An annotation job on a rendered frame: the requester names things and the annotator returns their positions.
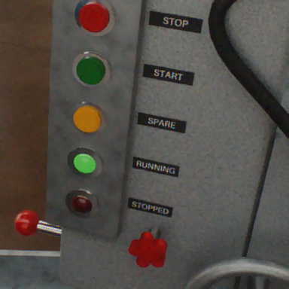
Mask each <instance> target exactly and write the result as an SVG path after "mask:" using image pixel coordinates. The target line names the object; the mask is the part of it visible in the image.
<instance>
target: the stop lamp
mask: <svg viewBox="0 0 289 289"><path fill-rule="evenodd" d="M71 204H72V207H73V208H74V210H75V211H77V212H79V213H82V214H86V213H89V212H90V211H91V210H92V207H93V205H92V203H91V201H90V200H89V199H88V198H86V197H84V196H76V197H75V198H73V199H72V201H71Z"/></svg>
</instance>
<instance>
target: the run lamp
mask: <svg viewBox="0 0 289 289"><path fill-rule="evenodd" d="M74 165H75V167H76V168H77V169H78V170H79V171H80V172H83V173H90V172H92V171H93V170H94V169H95V167H96V163H95V160H94V159H93V158H92V157H90V156H88V155H86V154H80V155H77V156H76V157H75V159H74Z"/></svg>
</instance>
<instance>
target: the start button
mask: <svg viewBox="0 0 289 289"><path fill-rule="evenodd" d="M76 72H77V76H78V77H79V79H80V80H81V81H83V82H84V83H85V84H91V85H93V84H97V83H99V82H100V81H102V80H103V78H104V75H105V70H104V65H103V64H102V62H100V61H98V60H97V59H95V58H92V57H86V58H83V59H82V60H81V61H80V62H79V63H78V64H77V68H76Z"/></svg>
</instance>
